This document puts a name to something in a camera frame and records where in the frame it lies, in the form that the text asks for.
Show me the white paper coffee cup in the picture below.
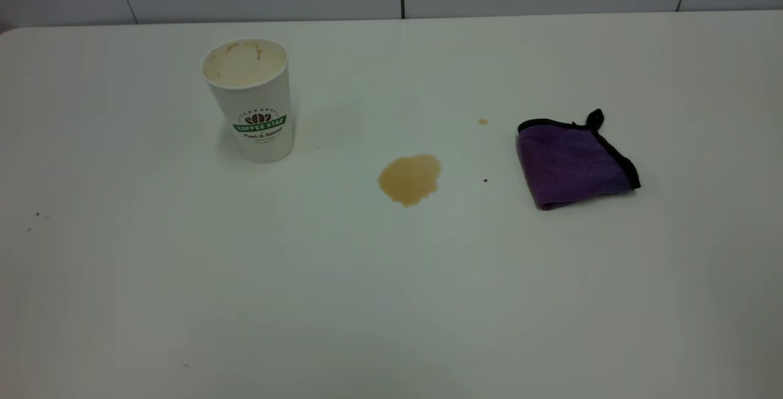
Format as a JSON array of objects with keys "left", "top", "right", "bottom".
[{"left": 201, "top": 38, "right": 294, "bottom": 164}]

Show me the purple cloth with black trim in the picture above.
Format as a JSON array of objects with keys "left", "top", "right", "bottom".
[{"left": 516, "top": 108, "right": 642, "bottom": 211}]

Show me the brown coffee spill puddle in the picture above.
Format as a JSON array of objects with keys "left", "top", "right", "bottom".
[{"left": 377, "top": 154, "right": 442, "bottom": 207}]

